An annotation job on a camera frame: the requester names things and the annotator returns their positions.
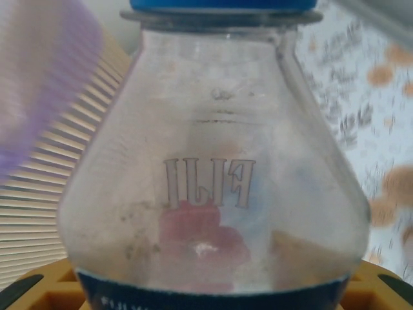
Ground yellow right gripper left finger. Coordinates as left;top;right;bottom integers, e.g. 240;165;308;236
12;258;90;310

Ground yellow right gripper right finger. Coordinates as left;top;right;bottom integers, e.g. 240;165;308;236
338;258;413;310

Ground beige slatted plastic bin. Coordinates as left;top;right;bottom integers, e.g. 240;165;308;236
0;28;134;282

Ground square Fiji water bottle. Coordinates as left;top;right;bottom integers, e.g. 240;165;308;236
57;0;372;310

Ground floral tablecloth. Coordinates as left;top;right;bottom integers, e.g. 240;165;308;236
290;0;413;282

